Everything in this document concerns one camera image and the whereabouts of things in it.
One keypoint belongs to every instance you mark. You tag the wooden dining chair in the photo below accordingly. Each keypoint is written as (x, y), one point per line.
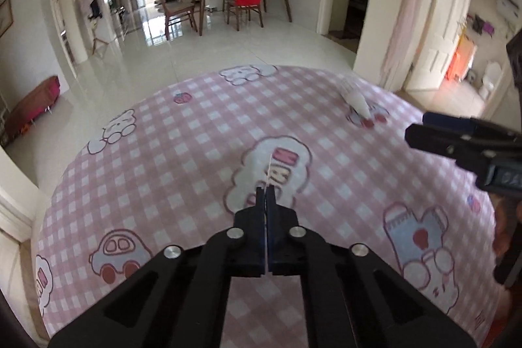
(177, 7)

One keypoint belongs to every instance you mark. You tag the white cabinet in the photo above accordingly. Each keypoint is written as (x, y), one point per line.
(339, 9)

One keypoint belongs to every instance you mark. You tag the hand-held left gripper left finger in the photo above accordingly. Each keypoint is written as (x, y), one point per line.
(261, 225)

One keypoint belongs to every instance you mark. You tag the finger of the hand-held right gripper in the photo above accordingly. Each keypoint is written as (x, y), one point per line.
(448, 119)
(440, 142)

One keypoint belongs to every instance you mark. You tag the thin white card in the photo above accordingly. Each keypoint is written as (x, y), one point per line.
(268, 172)

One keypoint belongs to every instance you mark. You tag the person's right hand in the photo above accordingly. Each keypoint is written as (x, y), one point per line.
(502, 232)

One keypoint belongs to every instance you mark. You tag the wooden chair with red shirt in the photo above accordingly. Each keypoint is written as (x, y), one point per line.
(244, 11)

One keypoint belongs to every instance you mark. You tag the wooden tripod stand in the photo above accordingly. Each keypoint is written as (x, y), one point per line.
(98, 40)

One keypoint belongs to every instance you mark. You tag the orange hanging cloth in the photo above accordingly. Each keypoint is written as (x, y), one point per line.
(461, 58)

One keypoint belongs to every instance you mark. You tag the crumpled white wrapper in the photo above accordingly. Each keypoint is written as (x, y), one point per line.
(357, 99)

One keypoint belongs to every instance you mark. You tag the small framed wall picture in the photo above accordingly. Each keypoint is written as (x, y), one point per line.
(5, 15)

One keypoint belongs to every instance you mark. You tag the pink checked tablecloth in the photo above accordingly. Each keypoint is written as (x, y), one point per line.
(183, 152)

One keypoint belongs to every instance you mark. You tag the pink padded bench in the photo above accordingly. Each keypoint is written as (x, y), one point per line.
(34, 105)

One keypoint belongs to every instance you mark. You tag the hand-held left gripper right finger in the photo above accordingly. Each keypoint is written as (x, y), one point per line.
(272, 225)

